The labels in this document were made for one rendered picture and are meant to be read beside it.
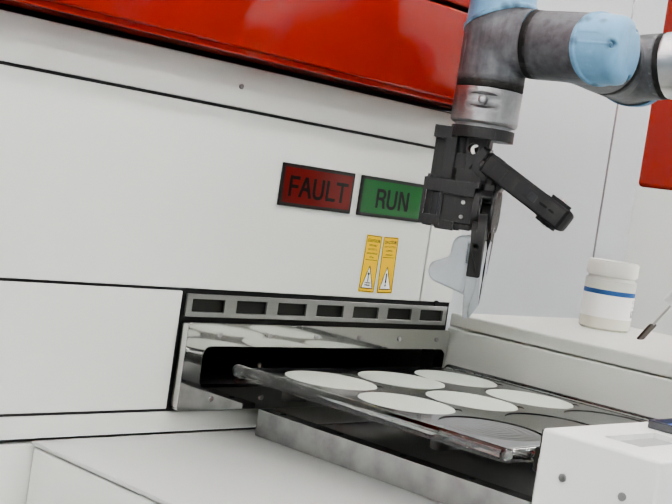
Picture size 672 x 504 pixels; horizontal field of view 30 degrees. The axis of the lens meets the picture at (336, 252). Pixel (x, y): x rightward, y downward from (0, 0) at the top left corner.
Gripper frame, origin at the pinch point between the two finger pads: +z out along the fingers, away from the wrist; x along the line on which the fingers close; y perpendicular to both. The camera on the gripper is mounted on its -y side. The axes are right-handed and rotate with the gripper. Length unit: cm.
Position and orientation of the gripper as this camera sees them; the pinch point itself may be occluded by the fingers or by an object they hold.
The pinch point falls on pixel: (473, 308)
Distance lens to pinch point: 141.7
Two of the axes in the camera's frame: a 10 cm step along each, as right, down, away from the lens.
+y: -9.6, -1.6, 2.3
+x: -2.4, 0.2, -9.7
